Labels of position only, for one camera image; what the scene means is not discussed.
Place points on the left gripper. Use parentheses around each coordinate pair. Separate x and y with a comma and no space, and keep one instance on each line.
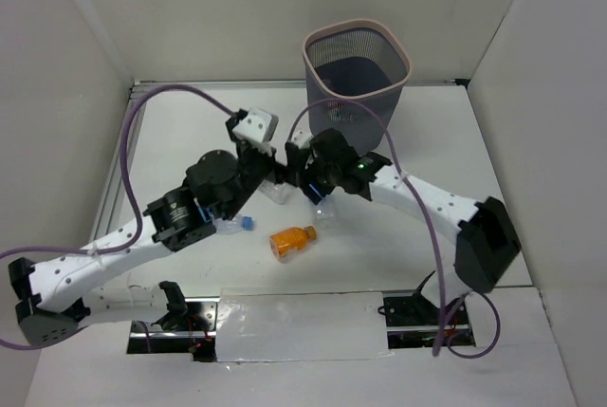
(258,160)

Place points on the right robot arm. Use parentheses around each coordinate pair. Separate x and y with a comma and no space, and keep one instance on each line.
(474,242)

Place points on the orange juice bottle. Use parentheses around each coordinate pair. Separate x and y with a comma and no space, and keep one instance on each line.
(286,241)

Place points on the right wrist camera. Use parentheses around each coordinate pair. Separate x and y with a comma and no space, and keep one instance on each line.
(301,139)

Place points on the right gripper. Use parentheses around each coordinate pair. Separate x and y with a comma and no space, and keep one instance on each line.
(307,189)

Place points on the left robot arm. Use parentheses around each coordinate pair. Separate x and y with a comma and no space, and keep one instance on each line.
(59,297)

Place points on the crushed blue cap bottle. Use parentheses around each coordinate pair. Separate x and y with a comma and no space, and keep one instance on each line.
(226,227)

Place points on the red label water bottle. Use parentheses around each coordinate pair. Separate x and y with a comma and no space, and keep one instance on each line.
(340,112)

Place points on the blue label water bottle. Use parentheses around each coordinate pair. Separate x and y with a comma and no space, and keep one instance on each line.
(324,215)

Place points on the green white label bottle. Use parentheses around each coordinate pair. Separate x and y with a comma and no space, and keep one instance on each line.
(278,193)

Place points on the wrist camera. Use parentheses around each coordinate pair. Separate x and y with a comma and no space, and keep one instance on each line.
(301,139)
(255,127)

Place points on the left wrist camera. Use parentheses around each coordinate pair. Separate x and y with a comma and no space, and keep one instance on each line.
(255,127)

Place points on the grey mesh waste bin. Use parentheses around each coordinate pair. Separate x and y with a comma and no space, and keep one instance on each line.
(361,62)

